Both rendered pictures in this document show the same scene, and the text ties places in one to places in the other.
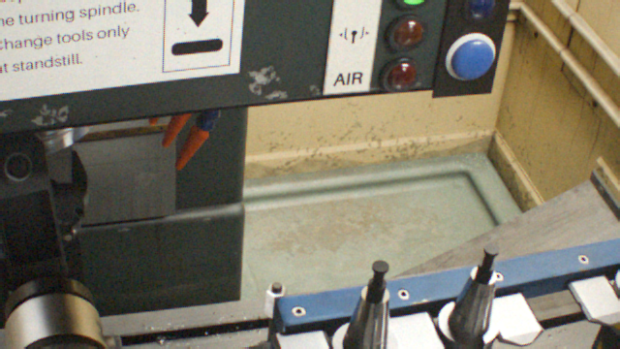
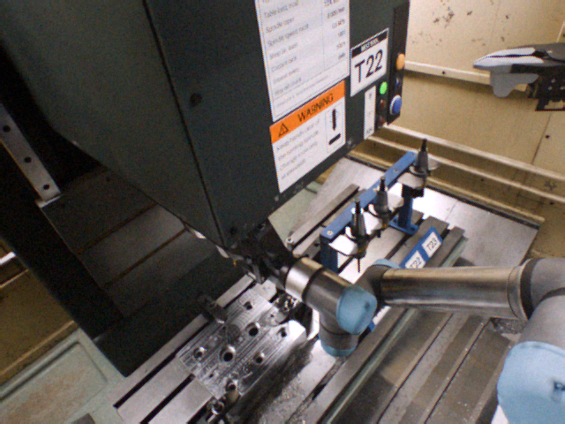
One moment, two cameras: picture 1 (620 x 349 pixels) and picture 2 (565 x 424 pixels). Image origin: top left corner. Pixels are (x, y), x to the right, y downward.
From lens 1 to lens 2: 0.34 m
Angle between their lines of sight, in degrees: 15
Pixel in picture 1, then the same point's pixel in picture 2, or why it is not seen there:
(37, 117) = (294, 191)
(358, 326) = (357, 224)
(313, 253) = not seen: hidden behind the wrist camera
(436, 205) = not seen: hidden behind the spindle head
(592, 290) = (406, 178)
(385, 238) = (278, 215)
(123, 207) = (207, 248)
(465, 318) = (382, 205)
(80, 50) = (305, 156)
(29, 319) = (298, 274)
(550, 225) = (338, 178)
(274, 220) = not seen: hidden behind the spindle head
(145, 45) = (322, 145)
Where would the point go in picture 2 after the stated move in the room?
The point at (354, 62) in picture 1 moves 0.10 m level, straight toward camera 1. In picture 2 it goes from (370, 124) to (407, 150)
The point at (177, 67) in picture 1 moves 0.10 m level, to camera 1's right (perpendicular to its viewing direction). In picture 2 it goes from (330, 149) to (383, 129)
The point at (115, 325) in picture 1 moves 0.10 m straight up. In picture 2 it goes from (236, 289) to (229, 270)
